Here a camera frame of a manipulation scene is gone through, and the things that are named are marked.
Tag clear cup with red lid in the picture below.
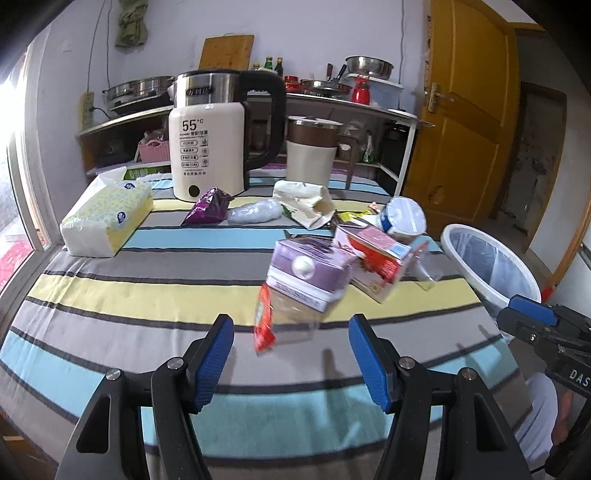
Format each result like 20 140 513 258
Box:
253 283 322 354

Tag red thermos bottle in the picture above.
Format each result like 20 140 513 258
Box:
351 76 370 105

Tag striped tablecloth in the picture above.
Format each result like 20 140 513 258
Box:
1 180 531 479

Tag steel cooking pot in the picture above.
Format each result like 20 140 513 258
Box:
102 76 175 116

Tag white steel electric kettle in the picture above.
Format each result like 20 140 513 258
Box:
168 70 287 202

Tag pink plastic basket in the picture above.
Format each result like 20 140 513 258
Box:
138 140 170 163

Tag yellow snack wrapper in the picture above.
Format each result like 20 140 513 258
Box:
335 210 377 225

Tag white paper bag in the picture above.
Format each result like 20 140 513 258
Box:
273 180 335 230

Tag white metal shelf rack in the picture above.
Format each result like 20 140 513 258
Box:
75 93 429 194

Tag yellow white tissue pack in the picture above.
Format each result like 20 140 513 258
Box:
60 167 153 258

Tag white brown lidded mug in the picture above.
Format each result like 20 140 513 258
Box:
286 116 360 190

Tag red strawberry milk carton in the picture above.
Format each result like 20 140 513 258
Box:
332 222 429 304

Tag white trash bin with liner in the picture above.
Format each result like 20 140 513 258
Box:
441 224 541 319

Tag person's grey-trousered knee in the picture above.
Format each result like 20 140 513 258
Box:
515 373 558 469

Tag steel mixing bowl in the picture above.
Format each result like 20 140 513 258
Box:
345 55 394 80

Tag purple snack wrapper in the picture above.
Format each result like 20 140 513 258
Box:
181 187 233 227

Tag yellow wooden door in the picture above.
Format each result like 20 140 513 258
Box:
403 1 520 238

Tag wooden cutting board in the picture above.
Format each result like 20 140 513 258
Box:
198 35 254 71

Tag clear plastic bag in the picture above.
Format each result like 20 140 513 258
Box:
226 198 283 225

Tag purple milk carton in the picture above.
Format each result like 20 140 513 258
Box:
266 236 358 313

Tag green hanging cloth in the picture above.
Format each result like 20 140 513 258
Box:
115 0 148 49

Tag white yogurt cup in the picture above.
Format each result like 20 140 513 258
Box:
378 196 427 244

